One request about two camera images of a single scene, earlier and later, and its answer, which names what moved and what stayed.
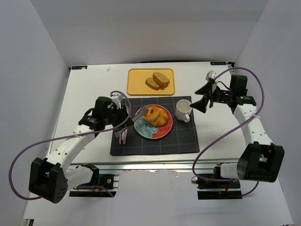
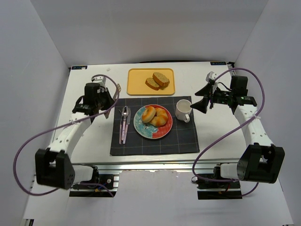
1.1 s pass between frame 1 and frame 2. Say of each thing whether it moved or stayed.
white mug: stayed
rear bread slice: stayed
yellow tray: stayed
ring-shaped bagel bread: moved
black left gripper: moved
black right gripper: stayed
